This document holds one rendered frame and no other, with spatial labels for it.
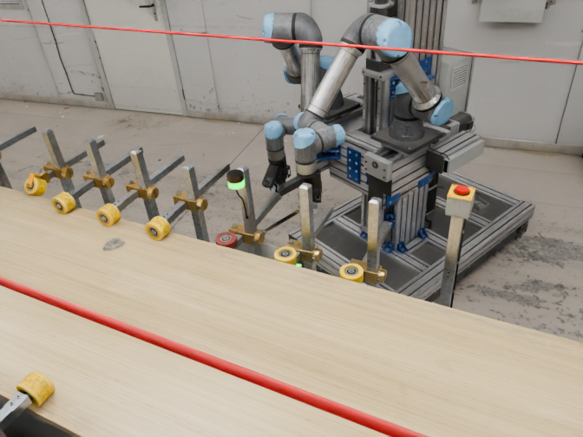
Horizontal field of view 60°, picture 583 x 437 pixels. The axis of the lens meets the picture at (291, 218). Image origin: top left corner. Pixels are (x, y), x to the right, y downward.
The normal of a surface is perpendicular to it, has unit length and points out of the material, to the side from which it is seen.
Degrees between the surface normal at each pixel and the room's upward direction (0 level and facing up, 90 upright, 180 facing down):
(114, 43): 90
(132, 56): 90
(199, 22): 90
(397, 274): 0
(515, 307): 0
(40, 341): 0
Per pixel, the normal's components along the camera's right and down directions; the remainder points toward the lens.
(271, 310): -0.07, -0.81
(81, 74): -0.35, 0.56
